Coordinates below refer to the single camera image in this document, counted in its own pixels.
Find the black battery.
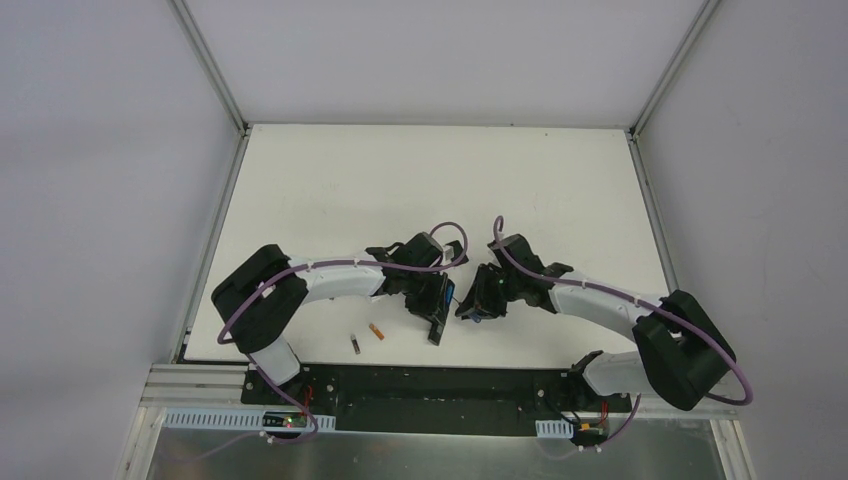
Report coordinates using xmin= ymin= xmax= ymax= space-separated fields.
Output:
xmin=350 ymin=335 xmax=361 ymax=355

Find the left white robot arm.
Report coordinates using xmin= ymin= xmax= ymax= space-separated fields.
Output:
xmin=211 ymin=232 xmax=455 ymax=405

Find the black remote control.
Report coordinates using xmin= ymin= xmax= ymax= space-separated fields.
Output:
xmin=428 ymin=274 xmax=455 ymax=346

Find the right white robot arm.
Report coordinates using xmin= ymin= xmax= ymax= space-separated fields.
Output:
xmin=456 ymin=234 xmax=740 ymax=411

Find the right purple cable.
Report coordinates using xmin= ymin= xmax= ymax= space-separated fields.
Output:
xmin=492 ymin=215 xmax=755 ymax=407

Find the orange battery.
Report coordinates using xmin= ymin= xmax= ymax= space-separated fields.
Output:
xmin=369 ymin=323 xmax=385 ymax=341

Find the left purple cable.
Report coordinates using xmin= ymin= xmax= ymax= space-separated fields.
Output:
xmin=216 ymin=221 xmax=470 ymax=346

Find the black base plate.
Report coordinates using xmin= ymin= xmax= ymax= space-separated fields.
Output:
xmin=282 ymin=363 xmax=633 ymax=437

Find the left controller board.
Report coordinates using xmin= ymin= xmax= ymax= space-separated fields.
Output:
xmin=162 ymin=408 xmax=336 ymax=433

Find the controller board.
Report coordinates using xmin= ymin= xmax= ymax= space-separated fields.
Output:
xmin=534 ymin=419 xmax=609 ymax=444
xmin=162 ymin=408 xmax=336 ymax=433

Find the aluminium frame rail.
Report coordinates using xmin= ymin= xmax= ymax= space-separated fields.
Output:
xmin=140 ymin=362 xmax=738 ymax=422

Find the right controller board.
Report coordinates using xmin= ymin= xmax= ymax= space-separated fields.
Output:
xmin=534 ymin=419 xmax=609 ymax=444

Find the white remote control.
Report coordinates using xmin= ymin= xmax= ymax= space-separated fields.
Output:
xmin=368 ymin=295 xmax=391 ymax=304

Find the purple cable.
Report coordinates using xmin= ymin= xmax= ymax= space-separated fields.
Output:
xmin=492 ymin=215 xmax=755 ymax=407
xmin=216 ymin=221 xmax=470 ymax=346

